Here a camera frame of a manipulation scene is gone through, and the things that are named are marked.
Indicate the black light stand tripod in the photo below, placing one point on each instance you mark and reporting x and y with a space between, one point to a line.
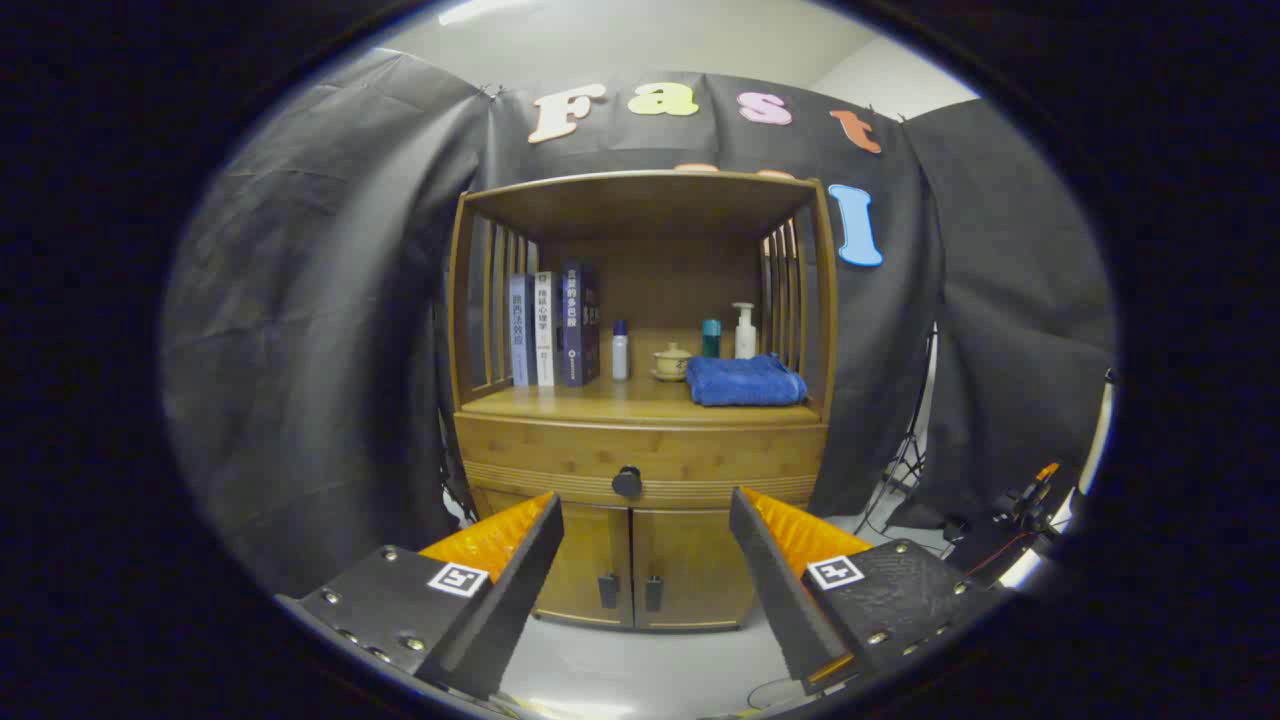
908 450

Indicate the wooden cabinet door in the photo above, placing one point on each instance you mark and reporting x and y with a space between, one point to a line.
690 560
595 560

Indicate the dark blue book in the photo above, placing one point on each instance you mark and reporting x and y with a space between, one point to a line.
577 325

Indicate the teal bottle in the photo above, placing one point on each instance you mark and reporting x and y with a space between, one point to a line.
711 340

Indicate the blue folded towel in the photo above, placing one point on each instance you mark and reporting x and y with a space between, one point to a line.
745 382

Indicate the beige lidded teacup with saucer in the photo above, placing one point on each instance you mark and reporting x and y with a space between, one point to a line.
671 363

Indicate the wooden cabinet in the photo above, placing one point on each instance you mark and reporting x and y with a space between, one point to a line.
650 290

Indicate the light blue book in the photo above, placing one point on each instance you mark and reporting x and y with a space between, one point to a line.
519 330

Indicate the white book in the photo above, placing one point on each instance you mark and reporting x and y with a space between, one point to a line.
543 330

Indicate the wooden countertop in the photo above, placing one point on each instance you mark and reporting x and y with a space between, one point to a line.
620 400

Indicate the black equipment with orange part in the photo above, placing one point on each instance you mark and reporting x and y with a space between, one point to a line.
1000 545

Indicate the white bottle with blue cap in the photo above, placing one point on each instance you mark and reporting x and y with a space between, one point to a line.
620 355

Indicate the wooden drawer with black knob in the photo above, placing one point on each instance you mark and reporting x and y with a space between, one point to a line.
560 455

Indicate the white pump bottle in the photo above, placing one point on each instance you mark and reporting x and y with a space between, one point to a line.
745 340

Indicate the white device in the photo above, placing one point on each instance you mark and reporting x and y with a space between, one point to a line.
1100 440

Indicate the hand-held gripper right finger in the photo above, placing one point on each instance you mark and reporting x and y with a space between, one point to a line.
780 590

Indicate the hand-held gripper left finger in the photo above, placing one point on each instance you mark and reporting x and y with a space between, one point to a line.
510 600

